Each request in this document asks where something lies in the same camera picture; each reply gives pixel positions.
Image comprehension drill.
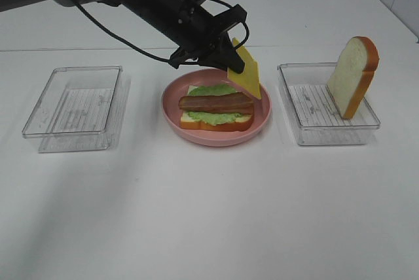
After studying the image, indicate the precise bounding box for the bacon strip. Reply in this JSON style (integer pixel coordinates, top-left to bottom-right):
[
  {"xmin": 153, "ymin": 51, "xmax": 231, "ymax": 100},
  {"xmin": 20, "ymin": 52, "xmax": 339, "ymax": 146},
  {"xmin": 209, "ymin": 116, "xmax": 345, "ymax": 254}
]
[
  {"xmin": 178, "ymin": 92, "xmax": 253, "ymax": 112},
  {"xmin": 181, "ymin": 105, "xmax": 254, "ymax": 114}
]

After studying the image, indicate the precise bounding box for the yellow cheese slice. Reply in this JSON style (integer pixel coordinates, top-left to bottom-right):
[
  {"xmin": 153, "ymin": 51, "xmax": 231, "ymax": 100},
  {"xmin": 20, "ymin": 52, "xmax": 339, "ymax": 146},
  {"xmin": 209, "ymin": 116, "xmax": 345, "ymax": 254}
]
[{"xmin": 227, "ymin": 45, "xmax": 261, "ymax": 99}]

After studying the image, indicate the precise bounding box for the bread slice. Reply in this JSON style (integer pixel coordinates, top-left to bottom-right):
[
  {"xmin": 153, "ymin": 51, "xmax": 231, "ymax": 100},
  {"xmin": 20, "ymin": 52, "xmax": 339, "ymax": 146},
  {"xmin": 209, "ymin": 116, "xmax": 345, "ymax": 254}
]
[
  {"xmin": 327, "ymin": 36, "xmax": 379, "ymax": 119},
  {"xmin": 179, "ymin": 91, "xmax": 255, "ymax": 131}
]

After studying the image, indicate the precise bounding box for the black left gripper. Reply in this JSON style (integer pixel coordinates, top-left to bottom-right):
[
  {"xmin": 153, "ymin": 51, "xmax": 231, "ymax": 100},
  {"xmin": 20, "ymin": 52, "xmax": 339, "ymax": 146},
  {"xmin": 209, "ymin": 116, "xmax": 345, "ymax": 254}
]
[{"xmin": 121, "ymin": 0, "xmax": 247, "ymax": 73}]

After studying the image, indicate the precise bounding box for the clear right bread container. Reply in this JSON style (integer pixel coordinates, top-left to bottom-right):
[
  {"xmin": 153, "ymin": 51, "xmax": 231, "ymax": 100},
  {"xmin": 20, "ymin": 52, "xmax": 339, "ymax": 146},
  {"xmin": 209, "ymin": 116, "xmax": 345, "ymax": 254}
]
[{"xmin": 277, "ymin": 62, "xmax": 380, "ymax": 146}]

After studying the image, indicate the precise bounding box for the clear left ingredient container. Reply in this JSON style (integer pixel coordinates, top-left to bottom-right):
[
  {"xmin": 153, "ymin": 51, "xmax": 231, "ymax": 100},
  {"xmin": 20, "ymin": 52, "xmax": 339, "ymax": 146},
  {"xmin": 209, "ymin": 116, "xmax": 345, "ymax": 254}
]
[{"xmin": 22, "ymin": 66, "xmax": 126, "ymax": 153}]

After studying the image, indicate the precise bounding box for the green lettuce leaf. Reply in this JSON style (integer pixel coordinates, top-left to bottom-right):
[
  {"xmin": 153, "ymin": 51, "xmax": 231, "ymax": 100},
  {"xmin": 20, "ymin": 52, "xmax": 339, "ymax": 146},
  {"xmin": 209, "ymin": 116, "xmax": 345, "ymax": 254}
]
[{"xmin": 180, "ymin": 84, "xmax": 252, "ymax": 126}]

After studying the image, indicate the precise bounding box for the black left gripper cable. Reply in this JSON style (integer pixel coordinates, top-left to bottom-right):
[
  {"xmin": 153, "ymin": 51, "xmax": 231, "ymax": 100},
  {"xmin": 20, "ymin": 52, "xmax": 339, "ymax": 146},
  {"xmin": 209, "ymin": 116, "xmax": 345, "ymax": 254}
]
[{"xmin": 55, "ymin": 0, "xmax": 250, "ymax": 65}]

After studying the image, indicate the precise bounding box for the pink round plate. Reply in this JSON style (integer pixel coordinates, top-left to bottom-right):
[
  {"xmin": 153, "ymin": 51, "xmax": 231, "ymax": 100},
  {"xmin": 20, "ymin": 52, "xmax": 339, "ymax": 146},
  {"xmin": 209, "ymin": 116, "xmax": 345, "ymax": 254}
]
[{"xmin": 162, "ymin": 69, "xmax": 272, "ymax": 147}]

